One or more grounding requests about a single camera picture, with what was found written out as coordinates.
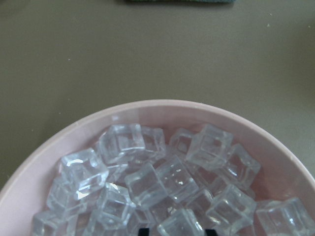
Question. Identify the grey folded cloth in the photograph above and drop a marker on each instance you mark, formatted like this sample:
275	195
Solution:
195	1

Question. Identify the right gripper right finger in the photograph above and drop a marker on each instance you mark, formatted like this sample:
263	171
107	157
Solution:
210	232

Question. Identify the clear ice cubes pile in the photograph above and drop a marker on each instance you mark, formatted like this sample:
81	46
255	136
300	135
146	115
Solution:
131	178

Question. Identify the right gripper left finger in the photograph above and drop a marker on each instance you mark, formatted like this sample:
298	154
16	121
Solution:
144	232

